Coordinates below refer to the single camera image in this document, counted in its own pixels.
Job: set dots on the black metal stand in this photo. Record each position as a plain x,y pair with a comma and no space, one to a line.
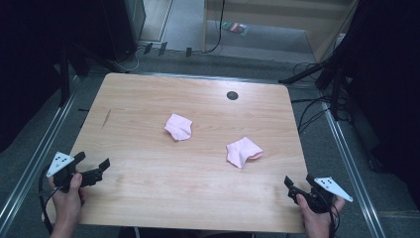
65,79

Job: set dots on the black plug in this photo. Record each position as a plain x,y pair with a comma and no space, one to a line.
148,48
162,48
188,52

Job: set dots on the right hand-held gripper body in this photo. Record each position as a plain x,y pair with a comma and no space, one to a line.
325,193

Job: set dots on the person's dark clothing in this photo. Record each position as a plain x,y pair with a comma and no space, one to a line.
171,234

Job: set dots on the person's left hand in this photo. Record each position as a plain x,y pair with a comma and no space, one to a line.
67,203

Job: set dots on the dark curtain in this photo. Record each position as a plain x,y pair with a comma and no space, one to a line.
386,82
29,59

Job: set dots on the dark cabinet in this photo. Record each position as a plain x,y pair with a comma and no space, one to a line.
122,26

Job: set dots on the metal floor rail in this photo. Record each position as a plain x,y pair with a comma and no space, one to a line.
350,165
36,162

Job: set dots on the black round table grommet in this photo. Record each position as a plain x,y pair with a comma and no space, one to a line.
232,95

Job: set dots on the black tripod stand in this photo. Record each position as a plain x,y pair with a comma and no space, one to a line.
335,82

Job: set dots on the light wooden shelf unit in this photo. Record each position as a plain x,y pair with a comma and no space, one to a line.
264,20

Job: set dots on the colourful packet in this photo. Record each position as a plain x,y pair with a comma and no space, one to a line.
235,27

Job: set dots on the pink cloth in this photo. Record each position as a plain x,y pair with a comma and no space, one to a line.
179,127
241,152

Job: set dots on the person's right hand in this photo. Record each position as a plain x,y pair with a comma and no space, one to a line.
313,218

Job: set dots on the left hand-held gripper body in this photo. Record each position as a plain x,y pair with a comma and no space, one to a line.
59,163

